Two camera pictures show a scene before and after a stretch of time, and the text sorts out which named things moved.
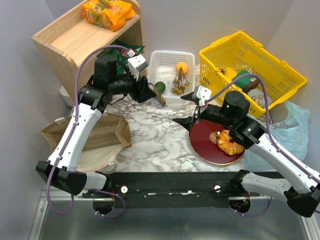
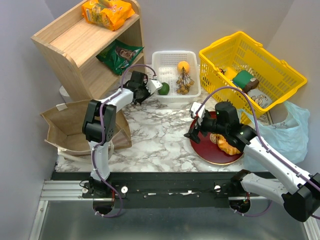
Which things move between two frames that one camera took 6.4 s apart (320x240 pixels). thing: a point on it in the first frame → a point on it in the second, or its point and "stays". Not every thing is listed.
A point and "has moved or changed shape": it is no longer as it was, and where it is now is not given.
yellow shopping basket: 237,62 stays
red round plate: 203,142 stays
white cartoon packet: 258,96 stays
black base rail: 177,190 stays
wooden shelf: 65,42 stays
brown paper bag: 110,135 has moved or changed shape
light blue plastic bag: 293,136 stays
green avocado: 160,86 has moved or changed shape
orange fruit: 184,66 has moved or changed shape
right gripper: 187,122 → 193,135
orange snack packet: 109,14 stays
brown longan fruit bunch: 180,82 has moved or changed shape
